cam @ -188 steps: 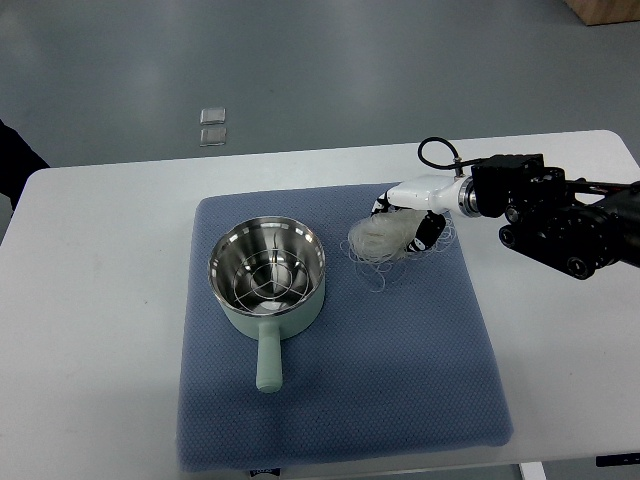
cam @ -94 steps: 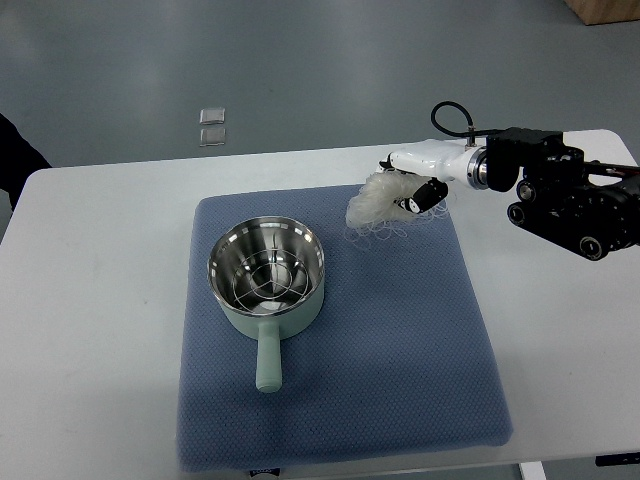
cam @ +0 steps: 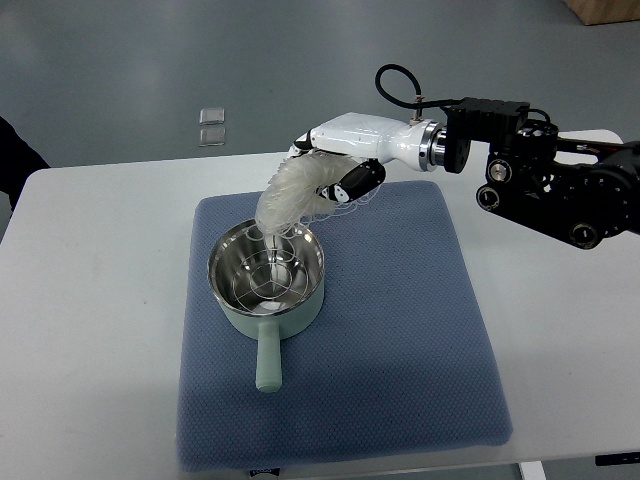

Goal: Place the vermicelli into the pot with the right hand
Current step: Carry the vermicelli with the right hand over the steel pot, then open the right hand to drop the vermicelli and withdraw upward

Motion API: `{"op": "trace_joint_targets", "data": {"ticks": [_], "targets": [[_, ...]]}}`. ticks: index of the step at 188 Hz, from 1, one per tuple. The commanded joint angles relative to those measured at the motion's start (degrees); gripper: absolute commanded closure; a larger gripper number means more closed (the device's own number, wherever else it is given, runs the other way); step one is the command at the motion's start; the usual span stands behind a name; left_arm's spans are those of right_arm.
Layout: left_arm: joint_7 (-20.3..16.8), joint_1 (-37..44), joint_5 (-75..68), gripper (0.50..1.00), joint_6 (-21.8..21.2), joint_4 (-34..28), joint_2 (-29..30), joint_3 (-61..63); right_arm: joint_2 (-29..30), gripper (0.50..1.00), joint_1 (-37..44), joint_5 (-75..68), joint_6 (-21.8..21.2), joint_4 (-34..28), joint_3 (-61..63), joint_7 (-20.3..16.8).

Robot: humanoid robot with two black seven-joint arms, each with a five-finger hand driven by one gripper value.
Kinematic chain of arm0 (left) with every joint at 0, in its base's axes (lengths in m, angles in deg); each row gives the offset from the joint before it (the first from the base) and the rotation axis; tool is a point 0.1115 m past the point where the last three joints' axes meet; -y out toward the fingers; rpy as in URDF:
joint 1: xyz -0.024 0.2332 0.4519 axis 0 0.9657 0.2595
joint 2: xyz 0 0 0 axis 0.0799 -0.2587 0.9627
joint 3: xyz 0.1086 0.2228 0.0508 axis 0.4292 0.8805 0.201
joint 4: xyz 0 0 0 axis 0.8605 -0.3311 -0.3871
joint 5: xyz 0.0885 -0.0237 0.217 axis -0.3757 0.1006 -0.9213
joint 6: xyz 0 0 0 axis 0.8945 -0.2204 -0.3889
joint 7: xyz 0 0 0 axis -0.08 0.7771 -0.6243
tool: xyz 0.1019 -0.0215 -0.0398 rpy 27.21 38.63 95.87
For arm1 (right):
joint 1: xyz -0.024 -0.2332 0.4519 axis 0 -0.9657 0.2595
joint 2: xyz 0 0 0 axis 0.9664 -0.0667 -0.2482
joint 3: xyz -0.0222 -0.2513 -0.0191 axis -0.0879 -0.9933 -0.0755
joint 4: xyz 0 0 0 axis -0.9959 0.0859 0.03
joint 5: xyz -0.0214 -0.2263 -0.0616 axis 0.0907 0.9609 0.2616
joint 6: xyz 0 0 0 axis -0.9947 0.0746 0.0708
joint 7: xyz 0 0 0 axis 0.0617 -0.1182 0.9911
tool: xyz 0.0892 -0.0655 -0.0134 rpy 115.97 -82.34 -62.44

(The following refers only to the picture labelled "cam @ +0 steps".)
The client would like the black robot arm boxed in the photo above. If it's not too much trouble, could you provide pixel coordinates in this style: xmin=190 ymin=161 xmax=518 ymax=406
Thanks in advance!
xmin=376 ymin=64 xmax=639 ymax=250

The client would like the silver floor plate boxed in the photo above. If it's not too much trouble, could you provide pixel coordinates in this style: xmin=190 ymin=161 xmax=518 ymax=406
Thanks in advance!
xmin=199 ymin=107 xmax=225 ymax=125
xmin=199 ymin=126 xmax=226 ymax=147

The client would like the blue quilted mat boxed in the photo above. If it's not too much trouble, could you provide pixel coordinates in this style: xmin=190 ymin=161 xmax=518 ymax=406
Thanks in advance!
xmin=177 ymin=181 xmax=512 ymax=472

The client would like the brown cardboard box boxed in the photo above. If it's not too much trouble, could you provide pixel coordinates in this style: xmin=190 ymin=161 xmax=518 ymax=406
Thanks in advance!
xmin=564 ymin=0 xmax=639 ymax=26

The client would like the black table bracket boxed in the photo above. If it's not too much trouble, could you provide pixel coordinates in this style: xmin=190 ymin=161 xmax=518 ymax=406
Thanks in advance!
xmin=594 ymin=451 xmax=640 ymax=467

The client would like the lower silver floor plate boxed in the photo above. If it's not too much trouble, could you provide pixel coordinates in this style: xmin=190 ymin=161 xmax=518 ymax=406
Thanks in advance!
xmin=199 ymin=126 xmax=226 ymax=147

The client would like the wire steaming rack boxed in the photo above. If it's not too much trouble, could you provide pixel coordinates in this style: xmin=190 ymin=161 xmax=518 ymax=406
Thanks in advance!
xmin=228 ymin=260 xmax=313 ymax=316

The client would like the upper silver floor plate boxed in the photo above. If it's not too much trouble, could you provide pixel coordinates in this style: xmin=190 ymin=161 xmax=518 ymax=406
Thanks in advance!
xmin=199 ymin=107 xmax=225 ymax=125

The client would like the person in cream jacket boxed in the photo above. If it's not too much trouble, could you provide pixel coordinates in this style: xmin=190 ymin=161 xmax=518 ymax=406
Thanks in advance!
xmin=0 ymin=118 xmax=49 ymax=210

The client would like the mint green steel pot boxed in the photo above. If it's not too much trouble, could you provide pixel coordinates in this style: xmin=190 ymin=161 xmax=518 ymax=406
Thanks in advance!
xmin=208 ymin=220 xmax=325 ymax=393

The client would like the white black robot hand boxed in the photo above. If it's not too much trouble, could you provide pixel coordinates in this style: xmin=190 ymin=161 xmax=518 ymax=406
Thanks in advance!
xmin=288 ymin=113 xmax=446 ymax=204

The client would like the white vermicelli bundle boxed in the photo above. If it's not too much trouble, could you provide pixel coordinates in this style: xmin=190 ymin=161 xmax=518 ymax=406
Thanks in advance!
xmin=248 ymin=152 xmax=385 ymax=250

